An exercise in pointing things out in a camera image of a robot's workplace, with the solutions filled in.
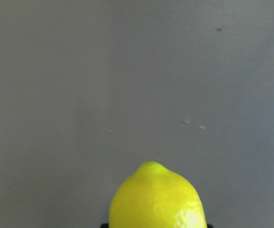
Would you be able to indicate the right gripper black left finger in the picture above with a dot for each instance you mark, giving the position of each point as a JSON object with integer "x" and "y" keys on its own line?
{"x": 104, "y": 225}

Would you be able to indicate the yellow lemon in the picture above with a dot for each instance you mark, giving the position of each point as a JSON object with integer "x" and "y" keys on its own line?
{"x": 156, "y": 197}

